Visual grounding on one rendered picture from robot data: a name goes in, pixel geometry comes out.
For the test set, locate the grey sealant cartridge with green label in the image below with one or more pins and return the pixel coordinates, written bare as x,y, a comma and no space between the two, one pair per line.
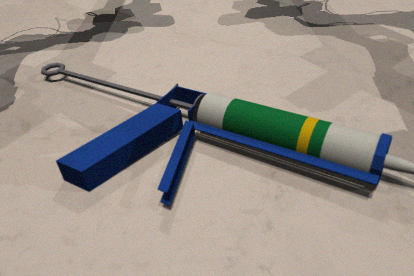
326,140

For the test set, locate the blue sealant gun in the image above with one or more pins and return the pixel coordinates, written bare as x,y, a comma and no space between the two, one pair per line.
98,160

